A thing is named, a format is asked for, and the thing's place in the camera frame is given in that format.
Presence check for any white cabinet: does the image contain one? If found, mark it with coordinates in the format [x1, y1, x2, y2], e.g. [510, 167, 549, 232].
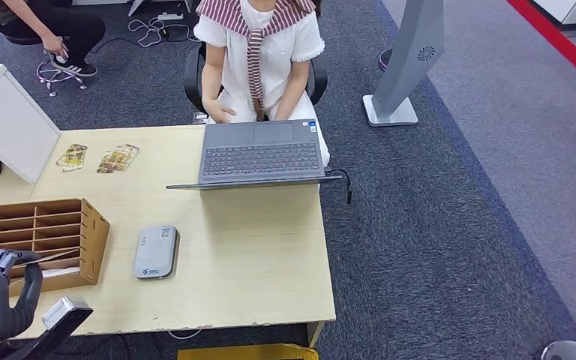
[0, 63, 62, 185]

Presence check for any crouching person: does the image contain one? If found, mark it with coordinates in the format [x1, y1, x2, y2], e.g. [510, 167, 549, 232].
[0, 0, 106, 78]

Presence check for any chrome base stool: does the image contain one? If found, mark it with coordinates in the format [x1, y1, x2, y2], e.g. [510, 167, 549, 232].
[4, 33, 89, 98]

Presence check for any grey kiosk stand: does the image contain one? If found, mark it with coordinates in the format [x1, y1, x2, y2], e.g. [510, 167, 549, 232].
[362, 0, 446, 128]

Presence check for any black power adapter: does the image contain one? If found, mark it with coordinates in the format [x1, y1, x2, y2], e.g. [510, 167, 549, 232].
[160, 25, 190, 43]

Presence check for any black office chair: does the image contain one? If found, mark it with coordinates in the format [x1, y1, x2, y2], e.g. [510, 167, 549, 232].
[183, 42, 329, 116]

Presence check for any grey card reader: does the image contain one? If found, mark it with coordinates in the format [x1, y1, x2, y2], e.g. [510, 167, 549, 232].
[132, 225, 180, 281]

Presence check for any person's right hand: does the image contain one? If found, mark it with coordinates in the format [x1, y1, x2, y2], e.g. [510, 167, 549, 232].
[202, 97, 238, 125]

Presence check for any grey laptop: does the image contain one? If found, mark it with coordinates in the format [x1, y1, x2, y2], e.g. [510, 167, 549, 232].
[165, 118, 344, 191]

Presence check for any seated person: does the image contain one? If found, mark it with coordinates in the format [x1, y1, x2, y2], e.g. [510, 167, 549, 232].
[193, 0, 332, 167]

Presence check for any white desk leg panel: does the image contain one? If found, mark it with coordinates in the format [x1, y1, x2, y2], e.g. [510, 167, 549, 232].
[307, 322, 326, 348]

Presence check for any wooden card organizer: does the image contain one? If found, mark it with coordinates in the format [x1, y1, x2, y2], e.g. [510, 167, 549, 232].
[0, 198, 112, 298]

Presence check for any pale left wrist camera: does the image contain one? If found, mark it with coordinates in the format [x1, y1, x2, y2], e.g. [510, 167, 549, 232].
[4, 296, 95, 360]

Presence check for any black laptop cable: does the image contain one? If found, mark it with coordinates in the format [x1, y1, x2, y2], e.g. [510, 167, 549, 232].
[323, 169, 353, 206]

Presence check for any white cable under desk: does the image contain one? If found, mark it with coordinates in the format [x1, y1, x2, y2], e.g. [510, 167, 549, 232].
[167, 328, 202, 341]

